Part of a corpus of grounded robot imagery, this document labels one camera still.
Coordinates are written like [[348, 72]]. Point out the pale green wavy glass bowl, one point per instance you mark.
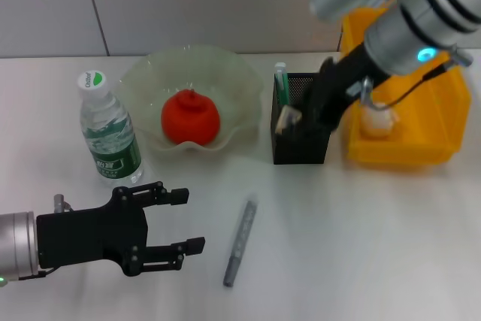
[[233, 84]]

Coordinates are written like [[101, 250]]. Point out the orange toy fruit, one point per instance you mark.
[[191, 122]]

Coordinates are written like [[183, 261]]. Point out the yellow plastic storage bin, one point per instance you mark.
[[413, 148]]

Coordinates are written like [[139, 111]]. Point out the grey glitter pen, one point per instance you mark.
[[242, 238]]

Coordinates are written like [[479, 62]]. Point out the beige eraser with barcode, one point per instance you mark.
[[288, 118]]

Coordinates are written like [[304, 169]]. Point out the clear green-label water bottle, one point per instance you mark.
[[109, 129]]

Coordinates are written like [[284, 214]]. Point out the white paper ball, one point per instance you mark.
[[377, 125]]

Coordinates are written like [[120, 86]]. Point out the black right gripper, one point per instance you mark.
[[338, 88]]

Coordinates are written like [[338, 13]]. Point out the black mesh pen holder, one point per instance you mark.
[[297, 148]]

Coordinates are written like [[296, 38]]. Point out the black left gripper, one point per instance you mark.
[[90, 234]]

